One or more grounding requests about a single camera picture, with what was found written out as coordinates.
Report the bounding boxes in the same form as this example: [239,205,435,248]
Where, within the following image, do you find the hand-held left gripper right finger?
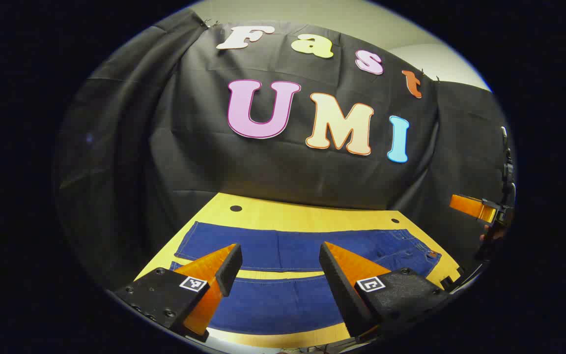
[319,241,455,343]

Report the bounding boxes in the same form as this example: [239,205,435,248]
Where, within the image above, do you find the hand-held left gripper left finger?
[114,243,243,343]

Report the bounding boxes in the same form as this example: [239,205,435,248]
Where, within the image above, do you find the blue denim jeans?
[169,221,443,336]

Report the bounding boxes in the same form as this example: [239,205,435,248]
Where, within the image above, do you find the black backdrop cloth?
[53,9,514,291]

